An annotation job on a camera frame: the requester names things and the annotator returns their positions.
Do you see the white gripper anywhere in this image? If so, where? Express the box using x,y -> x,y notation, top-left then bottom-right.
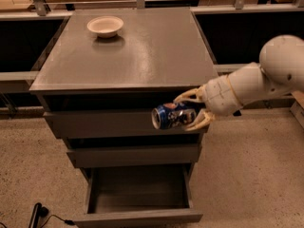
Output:
173,75 -> 243,131

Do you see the blue pepsi can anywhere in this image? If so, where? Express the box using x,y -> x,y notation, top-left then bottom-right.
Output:
151,103 -> 199,130

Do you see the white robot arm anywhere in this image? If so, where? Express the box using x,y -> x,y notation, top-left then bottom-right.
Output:
175,35 -> 304,131

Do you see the grey open bottom drawer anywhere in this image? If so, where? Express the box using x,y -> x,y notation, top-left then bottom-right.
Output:
74,164 -> 202,228

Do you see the grey top drawer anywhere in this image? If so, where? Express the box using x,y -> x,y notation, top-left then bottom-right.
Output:
44,109 -> 208,139

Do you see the grey drawer cabinet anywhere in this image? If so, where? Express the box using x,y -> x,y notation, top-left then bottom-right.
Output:
28,7 -> 223,176

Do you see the grey middle drawer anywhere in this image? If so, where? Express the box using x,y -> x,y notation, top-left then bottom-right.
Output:
67,143 -> 201,168

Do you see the wooden box at right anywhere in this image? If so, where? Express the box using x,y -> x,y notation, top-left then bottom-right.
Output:
291,91 -> 304,128

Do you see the white paper bowl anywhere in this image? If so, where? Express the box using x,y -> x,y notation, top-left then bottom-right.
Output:
86,16 -> 124,38

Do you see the black power adapter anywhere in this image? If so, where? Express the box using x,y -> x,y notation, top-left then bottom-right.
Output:
28,202 -> 49,228

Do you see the black cable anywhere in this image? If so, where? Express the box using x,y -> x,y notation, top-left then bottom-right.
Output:
39,214 -> 76,228

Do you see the grey metal railing frame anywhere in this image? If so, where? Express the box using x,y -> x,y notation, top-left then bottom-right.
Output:
0,0 -> 304,118

